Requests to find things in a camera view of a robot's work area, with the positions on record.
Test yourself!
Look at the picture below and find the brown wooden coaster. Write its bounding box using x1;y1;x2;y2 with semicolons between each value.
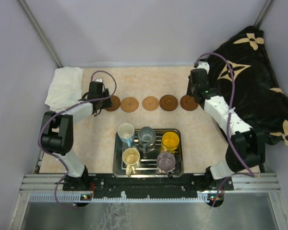
120;97;139;113
106;95;121;112
159;94;178;112

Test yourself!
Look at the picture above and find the woven rattan coaster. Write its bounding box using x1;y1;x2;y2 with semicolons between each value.
142;96;159;111

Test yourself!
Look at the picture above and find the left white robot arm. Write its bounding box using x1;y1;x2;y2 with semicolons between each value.
38;80;112;190

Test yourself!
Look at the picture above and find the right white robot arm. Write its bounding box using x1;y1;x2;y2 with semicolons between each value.
187;61;265;190

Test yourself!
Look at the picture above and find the white folded cloth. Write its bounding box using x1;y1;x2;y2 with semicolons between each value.
45;67;84;112

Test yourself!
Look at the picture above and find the black floral blanket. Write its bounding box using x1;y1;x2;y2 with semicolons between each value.
206;26;288;146

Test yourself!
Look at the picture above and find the white and blue mug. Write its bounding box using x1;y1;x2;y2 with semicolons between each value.
117;123;135;148

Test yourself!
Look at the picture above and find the yellow glass mug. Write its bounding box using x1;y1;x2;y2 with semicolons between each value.
161;131;180;154

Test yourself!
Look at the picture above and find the grey metal mug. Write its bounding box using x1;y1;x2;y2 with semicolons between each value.
138;126;156;153

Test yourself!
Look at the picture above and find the cream mug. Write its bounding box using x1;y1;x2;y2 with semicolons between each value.
122;148;141;176

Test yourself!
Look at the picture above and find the metal tray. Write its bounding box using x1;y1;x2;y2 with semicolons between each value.
113;128;184;178

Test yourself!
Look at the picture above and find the purple mug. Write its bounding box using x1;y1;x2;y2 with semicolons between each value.
156;152;176;174

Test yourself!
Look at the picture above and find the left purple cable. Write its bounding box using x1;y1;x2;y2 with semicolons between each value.
38;70;117;209

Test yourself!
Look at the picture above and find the purple cable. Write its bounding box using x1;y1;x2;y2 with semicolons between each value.
38;70;117;209
193;52;255;209

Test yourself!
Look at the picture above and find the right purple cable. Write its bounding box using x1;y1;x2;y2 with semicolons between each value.
193;52;255;209

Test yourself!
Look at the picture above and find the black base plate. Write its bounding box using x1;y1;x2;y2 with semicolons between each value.
63;173;233;191

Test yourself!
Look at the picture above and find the aluminium frame rail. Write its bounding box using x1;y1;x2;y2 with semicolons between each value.
20;173;281;204

